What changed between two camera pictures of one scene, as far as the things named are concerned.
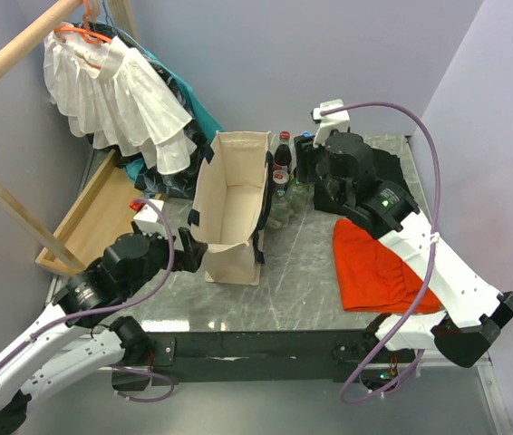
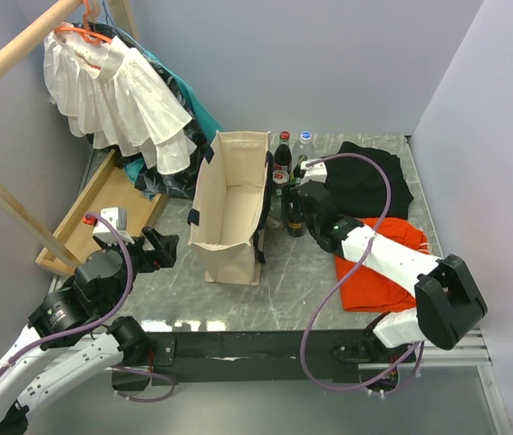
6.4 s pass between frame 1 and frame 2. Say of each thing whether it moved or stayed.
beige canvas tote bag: stayed
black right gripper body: moved
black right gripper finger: moved
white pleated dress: stayed
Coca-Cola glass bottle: stayed
